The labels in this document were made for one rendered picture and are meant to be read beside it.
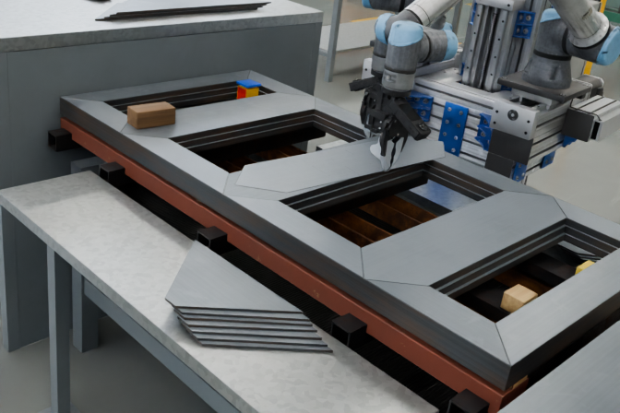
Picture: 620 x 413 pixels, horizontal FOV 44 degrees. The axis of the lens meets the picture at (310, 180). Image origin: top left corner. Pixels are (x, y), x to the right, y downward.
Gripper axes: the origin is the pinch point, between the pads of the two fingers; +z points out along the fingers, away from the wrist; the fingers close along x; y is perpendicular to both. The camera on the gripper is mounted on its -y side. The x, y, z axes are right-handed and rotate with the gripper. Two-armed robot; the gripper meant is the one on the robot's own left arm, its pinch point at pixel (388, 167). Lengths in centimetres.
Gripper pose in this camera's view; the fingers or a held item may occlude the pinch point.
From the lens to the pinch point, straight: 189.2
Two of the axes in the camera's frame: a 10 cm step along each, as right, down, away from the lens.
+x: -7.2, 1.9, -6.7
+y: -6.8, -3.7, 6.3
